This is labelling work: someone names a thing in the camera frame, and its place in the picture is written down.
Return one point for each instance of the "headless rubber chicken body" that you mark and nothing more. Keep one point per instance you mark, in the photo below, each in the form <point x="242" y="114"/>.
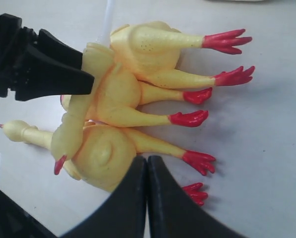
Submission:
<point x="117" y="94"/>

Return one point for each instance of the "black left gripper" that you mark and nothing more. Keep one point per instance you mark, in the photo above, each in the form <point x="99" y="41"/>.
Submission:
<point x="54" y="69"/>

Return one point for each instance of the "rubber chicken head neck piece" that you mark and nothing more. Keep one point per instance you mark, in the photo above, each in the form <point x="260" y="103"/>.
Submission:
<point x="96" y="60"/>

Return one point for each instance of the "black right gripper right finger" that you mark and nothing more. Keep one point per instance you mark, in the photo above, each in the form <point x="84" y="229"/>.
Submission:
<point x="174" y="213"/>

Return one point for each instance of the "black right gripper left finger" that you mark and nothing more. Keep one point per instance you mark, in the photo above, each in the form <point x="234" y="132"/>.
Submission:
<point x="122" y="215"/>

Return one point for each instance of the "whole rubber chicken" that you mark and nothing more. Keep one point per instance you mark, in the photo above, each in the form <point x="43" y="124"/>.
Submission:
<point x="152" y="50"/>
<point x="106" y="154"/>

